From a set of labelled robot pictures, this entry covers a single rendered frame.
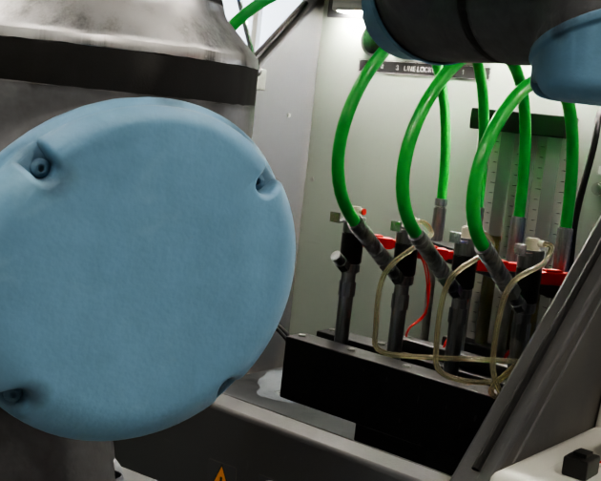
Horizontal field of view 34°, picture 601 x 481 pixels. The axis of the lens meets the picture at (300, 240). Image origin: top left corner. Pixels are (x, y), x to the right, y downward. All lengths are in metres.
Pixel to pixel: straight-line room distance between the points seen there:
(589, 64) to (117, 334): 0.27
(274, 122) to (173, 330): 1.25
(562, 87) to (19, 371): 0.30
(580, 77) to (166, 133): 0.24
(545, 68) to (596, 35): 0.03
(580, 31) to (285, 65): 1.11
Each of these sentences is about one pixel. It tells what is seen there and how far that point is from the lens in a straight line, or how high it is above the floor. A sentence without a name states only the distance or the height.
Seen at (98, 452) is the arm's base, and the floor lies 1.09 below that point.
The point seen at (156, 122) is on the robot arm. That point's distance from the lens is 0.30.
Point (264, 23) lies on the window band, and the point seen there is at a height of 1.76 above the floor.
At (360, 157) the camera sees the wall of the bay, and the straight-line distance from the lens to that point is 1.57.
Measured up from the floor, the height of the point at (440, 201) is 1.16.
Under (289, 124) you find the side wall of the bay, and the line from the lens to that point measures 1.59.
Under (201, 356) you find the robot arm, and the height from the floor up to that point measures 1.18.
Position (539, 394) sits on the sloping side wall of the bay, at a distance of 0.93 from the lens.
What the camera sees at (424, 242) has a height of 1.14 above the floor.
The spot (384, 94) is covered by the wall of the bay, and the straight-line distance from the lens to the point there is 1.55.
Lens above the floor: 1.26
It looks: 8 degrees down
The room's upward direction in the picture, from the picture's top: 6 degrees clockwise
